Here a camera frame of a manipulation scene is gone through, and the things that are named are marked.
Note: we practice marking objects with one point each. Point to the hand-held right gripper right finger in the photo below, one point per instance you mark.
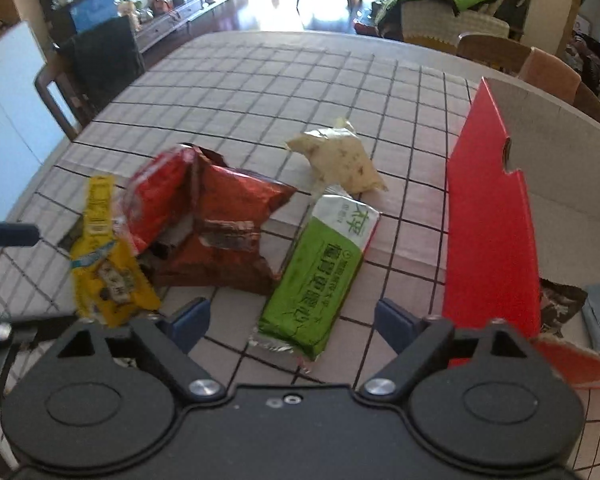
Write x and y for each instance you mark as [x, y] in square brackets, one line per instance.
[394, 322]

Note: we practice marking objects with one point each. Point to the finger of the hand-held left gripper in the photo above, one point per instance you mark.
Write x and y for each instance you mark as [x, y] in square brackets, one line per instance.
[10, 234]
[30, 324]

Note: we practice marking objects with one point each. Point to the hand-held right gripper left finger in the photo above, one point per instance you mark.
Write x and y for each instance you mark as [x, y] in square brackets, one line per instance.
[192, 319]

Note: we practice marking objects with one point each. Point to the yellow snack packet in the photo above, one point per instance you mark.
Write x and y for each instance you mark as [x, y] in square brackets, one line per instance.
[105, 270]

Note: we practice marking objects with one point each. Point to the green snack packet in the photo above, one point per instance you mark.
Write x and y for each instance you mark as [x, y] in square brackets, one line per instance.
[310, 280]

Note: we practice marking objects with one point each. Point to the dark red snack bag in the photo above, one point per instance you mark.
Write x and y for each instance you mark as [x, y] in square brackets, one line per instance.
[230, 210]

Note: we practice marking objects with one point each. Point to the bright red snack bag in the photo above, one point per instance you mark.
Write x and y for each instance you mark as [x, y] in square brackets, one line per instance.
[150, 200]

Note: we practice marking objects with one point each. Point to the red cardboard box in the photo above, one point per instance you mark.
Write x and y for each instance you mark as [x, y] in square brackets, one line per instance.
[485, 220]

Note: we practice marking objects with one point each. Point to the beige snack packet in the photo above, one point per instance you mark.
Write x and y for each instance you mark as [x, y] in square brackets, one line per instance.
[335, 155]

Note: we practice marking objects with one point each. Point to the white cabinet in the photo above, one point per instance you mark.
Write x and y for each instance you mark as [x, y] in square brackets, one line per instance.
[10, 110]

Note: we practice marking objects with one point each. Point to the dark wooden chair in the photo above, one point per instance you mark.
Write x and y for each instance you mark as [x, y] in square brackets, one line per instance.
[55, 100]

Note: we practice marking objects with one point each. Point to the brown crinkled snack packet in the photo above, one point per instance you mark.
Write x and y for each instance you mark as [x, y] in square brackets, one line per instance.
[555, 305]

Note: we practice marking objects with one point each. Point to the black cloth on chair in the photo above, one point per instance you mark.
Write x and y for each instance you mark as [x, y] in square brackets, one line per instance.
[107, 60]

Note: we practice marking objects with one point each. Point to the blue panel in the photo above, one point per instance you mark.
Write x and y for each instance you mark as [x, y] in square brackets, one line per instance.
[94, 7]

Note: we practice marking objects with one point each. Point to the checked tablecloth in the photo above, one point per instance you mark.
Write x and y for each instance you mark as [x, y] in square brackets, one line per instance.
[280, 85]

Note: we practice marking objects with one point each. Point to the low wooden media console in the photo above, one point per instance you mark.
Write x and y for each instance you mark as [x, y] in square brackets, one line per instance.
[180, 15]

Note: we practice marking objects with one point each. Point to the brown wooden chair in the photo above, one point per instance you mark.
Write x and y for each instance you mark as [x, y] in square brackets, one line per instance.
[492, 52]

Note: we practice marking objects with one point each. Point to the chair with pink cloth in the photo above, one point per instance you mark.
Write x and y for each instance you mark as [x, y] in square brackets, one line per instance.
[547, 75]

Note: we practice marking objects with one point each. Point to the red object on floor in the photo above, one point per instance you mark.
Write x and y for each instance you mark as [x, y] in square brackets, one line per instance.
[365, 27]

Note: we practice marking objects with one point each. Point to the sofa with beige throw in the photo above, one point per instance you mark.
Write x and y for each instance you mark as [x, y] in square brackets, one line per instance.
[445, 22]

